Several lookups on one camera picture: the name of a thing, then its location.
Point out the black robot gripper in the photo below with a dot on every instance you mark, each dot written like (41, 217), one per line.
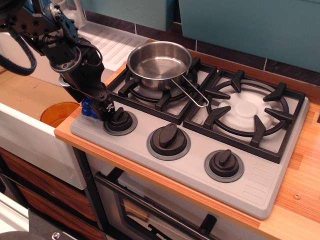
(81, 78)

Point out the blue toy blueberry cluster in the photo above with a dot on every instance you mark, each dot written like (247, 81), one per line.
(86, 110)

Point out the stainless steel pan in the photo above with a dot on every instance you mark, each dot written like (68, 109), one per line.
(162, 66)

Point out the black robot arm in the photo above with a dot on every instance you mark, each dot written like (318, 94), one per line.
(41, 26)

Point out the black left stove knob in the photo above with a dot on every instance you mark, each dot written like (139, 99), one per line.
(120, 123)

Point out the black stove knob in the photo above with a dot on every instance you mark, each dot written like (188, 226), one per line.
(120, 123)
(224, 166)
(168, 143)

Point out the black middle stove knob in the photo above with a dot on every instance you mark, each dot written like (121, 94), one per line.
(168, 143)

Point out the grey toy stove top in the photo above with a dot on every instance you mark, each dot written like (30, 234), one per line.
(254, 193)

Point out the black right stove knob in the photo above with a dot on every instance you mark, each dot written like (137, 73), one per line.
(224, 166)

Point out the orange translucent plate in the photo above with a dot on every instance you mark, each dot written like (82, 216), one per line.
(57, 113)

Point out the black left burner grate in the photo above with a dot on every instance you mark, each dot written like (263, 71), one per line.
(171, 105)

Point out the black burner grate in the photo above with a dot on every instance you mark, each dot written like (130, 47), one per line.
(259, 118)
(171, 105)

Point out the white toy sink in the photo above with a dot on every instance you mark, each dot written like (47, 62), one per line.
(23, 99)

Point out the grey toy faucet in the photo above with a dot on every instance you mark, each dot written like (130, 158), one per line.
(76, 14)

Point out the wooden drawer front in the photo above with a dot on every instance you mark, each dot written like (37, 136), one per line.
(49, 196)

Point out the black right burner grate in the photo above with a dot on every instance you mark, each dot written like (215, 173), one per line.
(259, 118)

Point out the oven door with black handle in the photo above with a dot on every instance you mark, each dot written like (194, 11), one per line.
(111, 182)

